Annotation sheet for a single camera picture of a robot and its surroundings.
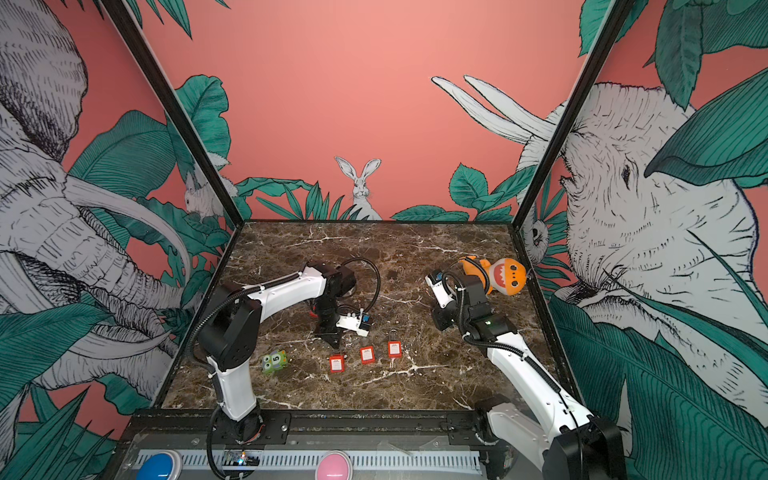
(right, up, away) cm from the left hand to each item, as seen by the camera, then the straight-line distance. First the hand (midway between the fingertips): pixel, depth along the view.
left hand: (335, 337), depth 85 cm
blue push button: (-36, -24, -17) cm, 47 cm away
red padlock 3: (+17, -4, +1) cm, 18 cm away
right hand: (+27, +12, -3) cm, 30 cm away
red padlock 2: (+9, -6, +1) cm, 11 cm away
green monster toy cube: (-17, -7, -1) cm, 19 cm away
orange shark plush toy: (+52, +17, +8) cm, 55 cm away
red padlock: (+1, -6, -3) cm, 7 cm away
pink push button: (+3, -25, -17) cm, 30 cm away
